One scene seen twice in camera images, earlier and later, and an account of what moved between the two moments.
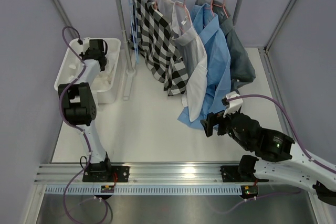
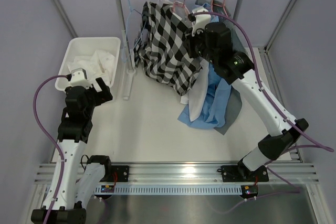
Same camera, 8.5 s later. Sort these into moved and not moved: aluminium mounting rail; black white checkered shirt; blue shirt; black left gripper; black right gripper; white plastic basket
Moved: black white checkered shirt; black right gripper; black left gripper
Not moved: white plastic basket; aluminium mounting rail; blue shirt
